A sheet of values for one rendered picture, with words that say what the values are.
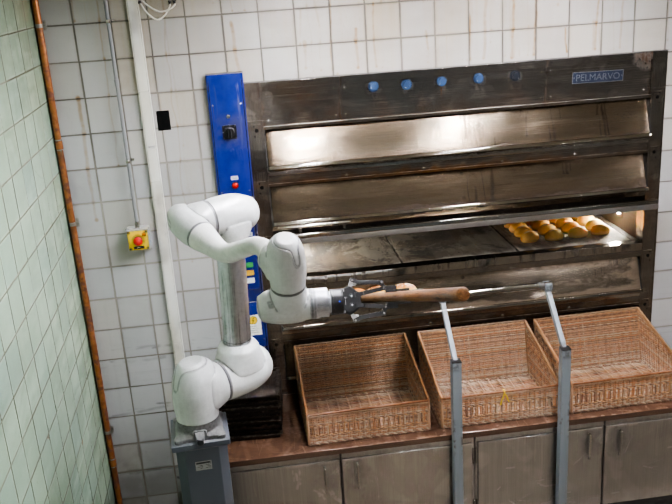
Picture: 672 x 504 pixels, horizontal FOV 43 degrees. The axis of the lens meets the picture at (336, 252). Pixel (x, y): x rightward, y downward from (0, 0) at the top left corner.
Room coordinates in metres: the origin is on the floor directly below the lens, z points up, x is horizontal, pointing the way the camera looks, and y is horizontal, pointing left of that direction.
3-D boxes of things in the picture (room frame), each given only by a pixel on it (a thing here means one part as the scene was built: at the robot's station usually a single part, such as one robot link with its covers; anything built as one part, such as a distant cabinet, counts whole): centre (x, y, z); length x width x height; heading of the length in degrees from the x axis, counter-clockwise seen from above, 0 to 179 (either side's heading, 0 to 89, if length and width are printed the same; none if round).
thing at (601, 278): (3.82, -0.61, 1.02); 1.79 x 0.11 x 0.19; 96
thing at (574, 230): (4.32, -1.14, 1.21); 0.61 x 0.48 x 0.06; 6
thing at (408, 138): (3.82, -0.61, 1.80); 1.79 x 0.11 x 0.19; 96
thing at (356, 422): (3.49, -0.07, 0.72); 0.56 x 0.49 x 0.28; 97
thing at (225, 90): (4.63, 0.53, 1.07); 1.93 x 0.16 x 2.15; 6
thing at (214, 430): (2.68, 0.53, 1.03); 0.22 x 0.18 x 0.06; 10
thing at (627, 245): (3.84, -0.61, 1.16); 1.80 x 0.06 x 0.04; 96
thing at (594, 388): (3.62, -1.25, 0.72); 0.56 x 0.49 x 0.28; 97
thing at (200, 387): (2.71, 0.53, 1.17); 0.18 x 0.16 x 0.22; 129
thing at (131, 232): (3.61, 0.88, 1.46); 0.10 x 0.07 x 0.10; 96
